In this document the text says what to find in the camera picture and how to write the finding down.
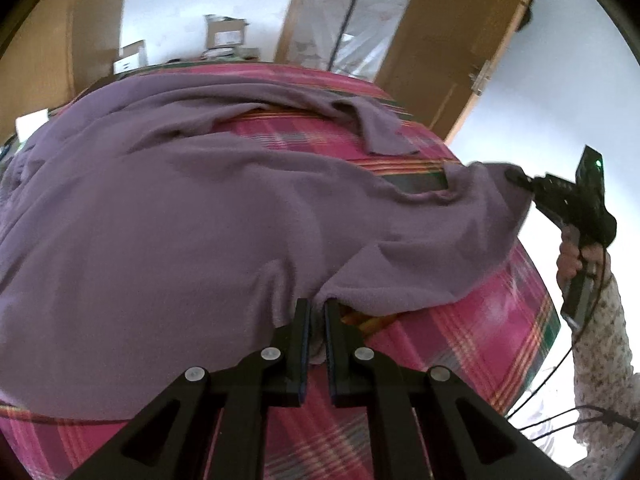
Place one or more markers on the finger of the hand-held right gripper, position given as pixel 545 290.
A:
pixel 522 179

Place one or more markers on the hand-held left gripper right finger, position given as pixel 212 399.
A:
pixel 334 355

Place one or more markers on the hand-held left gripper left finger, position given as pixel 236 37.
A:
pixel 302 355

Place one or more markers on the purple garment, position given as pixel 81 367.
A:
pixel 175 235

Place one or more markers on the person's right forearm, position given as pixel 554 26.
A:
pixel 600 360

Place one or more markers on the person's right hand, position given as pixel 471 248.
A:
pixel 567 260

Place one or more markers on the pink green plaid blanket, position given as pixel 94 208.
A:
pixel 475 335

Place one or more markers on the wooden door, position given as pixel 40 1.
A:
pixel 440 35

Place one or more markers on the brown cardboard box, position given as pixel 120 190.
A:
pixel 227 32

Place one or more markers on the white cardboard box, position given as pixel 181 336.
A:
pixel 130 57

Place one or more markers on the green tissue box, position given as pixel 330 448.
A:
pixel 32 122

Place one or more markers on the wooden wardrobe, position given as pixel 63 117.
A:
pixel 65 20

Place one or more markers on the wooden door frame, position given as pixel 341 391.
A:
pixel 295 10

